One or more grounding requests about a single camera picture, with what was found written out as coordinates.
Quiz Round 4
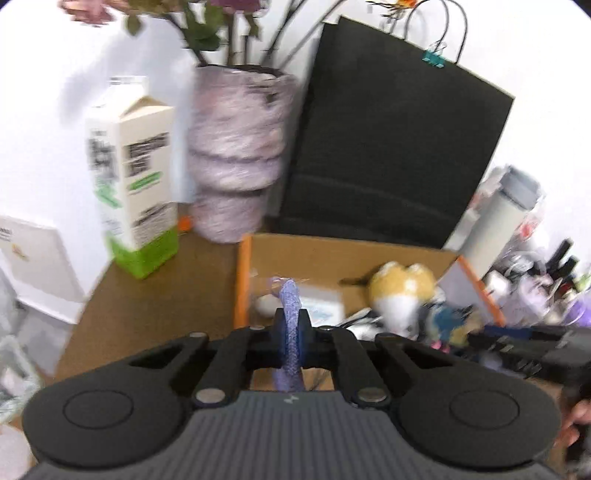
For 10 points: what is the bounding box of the black paper bag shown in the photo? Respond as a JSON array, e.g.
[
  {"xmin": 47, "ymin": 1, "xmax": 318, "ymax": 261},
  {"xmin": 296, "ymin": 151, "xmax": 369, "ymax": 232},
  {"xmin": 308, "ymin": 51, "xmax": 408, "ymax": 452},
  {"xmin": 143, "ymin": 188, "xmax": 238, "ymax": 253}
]
[{"xmin": 268, "ymin": 0, "xmax": 515, "ymax": 250}]

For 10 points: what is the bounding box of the black cosmetic tube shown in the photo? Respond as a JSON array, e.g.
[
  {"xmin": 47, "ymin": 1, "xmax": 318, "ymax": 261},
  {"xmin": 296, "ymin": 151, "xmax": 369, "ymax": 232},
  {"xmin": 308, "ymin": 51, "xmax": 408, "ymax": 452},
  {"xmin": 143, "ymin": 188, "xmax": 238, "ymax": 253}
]
[
  {"xmin": 556, "ymin": 256, "xmax": 580, "ymax": 287},
  {"xmin": 547, "ymin": 239, "xmax": 575, "ymax": 278}
]

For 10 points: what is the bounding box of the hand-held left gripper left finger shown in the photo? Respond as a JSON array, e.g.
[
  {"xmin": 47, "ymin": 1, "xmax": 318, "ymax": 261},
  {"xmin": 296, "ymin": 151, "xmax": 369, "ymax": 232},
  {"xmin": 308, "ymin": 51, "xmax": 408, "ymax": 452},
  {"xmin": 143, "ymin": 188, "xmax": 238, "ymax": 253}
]
[{"xmin": 128, "ymin": 308, "xmax": 287, "ymax": 409}]

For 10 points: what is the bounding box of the green binder clip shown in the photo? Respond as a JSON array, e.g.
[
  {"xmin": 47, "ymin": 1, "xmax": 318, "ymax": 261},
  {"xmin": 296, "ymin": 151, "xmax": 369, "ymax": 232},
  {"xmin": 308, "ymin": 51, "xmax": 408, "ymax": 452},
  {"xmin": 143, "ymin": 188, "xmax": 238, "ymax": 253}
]
[{"xmin": 422, "ymin": 41, "xmax": 448, "ymax": 69}]

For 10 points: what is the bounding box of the white and green milk carton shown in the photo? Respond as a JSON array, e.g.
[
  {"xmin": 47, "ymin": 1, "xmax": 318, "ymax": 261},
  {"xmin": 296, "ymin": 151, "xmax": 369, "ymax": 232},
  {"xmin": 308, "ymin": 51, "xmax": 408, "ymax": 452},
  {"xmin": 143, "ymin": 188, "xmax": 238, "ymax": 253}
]
[{"xmin": 85, "ymin": 76, "xmax": 181, "ymax": 280}]

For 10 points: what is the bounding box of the purple knitted cloth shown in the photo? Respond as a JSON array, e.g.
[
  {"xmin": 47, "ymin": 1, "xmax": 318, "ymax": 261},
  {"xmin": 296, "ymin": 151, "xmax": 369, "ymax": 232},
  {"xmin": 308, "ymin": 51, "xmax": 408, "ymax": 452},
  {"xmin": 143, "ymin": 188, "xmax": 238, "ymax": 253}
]
[{"xmin": 270, "ymin": 276, "xmax": 308, "ymax": 393}]

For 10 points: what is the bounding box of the person's right hand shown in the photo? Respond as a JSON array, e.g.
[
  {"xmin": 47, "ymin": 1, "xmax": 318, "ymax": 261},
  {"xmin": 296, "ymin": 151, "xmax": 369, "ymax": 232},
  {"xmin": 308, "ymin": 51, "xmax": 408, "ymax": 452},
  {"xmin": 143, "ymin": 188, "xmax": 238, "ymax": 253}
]
[{"xmin": 561, "ymin": 399, "xmax": 591, "ymax": 457}]

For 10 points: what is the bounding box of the white thermos bottle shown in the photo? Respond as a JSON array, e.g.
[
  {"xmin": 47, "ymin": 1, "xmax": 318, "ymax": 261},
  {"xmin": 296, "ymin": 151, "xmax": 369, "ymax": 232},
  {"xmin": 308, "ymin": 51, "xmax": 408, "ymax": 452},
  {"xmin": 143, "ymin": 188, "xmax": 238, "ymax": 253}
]
[{"xmin": 455, "ymin": 167, "xmax": 541, "ymax": 280}]

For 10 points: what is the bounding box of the white and yellow plush toy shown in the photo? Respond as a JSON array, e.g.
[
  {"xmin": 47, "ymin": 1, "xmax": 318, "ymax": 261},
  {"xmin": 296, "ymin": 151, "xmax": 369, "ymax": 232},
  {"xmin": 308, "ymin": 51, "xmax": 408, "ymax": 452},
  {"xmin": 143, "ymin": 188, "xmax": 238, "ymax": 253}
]
[{"xmin": 369, "ymin": 261, "xmax": 437, "ymax": 337}]

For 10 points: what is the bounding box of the white flat board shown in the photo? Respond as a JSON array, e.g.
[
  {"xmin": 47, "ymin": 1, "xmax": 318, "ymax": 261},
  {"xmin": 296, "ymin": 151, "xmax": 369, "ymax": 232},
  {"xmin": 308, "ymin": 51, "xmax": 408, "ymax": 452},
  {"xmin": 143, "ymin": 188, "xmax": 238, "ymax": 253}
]
[{"xmin": 0, "ymin": 215, "xmax": 86, "ymax": 324}]

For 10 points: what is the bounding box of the white wet-wipes pack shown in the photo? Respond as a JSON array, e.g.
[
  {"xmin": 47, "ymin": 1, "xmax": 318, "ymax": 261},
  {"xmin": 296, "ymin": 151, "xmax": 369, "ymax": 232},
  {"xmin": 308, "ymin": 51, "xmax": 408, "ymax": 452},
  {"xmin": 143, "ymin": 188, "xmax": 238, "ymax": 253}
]
[{"xmin": 295, "ymin": 284, "xmax": 347, "ymax": 328}]

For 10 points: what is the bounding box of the purple tissue pack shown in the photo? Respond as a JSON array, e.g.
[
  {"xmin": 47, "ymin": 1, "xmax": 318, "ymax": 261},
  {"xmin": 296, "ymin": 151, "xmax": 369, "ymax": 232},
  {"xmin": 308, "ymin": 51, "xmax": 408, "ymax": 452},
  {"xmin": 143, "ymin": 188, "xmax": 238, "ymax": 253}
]
[{"xmin": 566, "ymin": 295, "xmax": 591, "ymax": 326}]

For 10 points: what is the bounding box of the purple ribbed vase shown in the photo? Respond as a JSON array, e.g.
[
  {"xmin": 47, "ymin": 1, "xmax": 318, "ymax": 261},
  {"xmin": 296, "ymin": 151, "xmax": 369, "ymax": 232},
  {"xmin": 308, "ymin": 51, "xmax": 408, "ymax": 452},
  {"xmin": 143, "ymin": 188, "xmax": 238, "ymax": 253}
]
[{"xmin": 187, "ymin": 64, "xmax": 298, "ymax": 244}]

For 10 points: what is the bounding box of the red and orange cardboard box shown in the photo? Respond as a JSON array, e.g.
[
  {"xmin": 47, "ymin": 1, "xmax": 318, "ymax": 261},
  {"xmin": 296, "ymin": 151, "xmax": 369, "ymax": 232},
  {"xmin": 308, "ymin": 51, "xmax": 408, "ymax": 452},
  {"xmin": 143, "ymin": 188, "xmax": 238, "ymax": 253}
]
[{"xmin": 233, "ymin": 233, "xmax": 506, "ymax": 393}]

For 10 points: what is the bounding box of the wooden desktop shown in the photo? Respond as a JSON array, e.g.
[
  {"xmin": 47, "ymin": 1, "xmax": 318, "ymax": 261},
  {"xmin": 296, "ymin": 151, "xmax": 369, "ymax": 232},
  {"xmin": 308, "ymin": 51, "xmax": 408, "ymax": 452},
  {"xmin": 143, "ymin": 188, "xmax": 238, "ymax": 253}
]
[{"xmin": 53, "ymin": 228, "xmax": 571, "ymax": 467}]

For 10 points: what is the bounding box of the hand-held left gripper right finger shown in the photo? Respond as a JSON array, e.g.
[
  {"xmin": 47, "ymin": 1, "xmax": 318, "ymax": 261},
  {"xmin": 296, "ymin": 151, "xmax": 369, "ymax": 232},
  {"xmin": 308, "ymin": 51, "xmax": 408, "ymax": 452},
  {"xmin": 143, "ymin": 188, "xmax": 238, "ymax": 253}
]
[{"xmin": 298, "ymin": 310, "xmax": 455, "ymax": 409}]

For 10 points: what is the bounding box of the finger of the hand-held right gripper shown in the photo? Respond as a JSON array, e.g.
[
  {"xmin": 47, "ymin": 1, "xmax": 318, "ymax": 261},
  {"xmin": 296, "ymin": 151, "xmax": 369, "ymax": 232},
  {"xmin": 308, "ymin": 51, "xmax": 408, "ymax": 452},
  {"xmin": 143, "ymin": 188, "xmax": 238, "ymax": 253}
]
[
  {"xmin": 466, "ymin": 335, "xmax": 555, "ymax": 377},
  {"xmin": 482, "ymin": 324, "xmax": 568, "ymax": 341}
]

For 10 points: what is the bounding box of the dried flower bouquet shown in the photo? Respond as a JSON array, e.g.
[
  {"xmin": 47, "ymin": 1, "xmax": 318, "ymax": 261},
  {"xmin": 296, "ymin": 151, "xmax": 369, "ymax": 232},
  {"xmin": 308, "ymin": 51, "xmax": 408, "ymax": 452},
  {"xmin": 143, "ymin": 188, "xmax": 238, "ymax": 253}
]
[{"xmin": 58, "ymin": 0, "xmax": 416, "ymax": 70}]

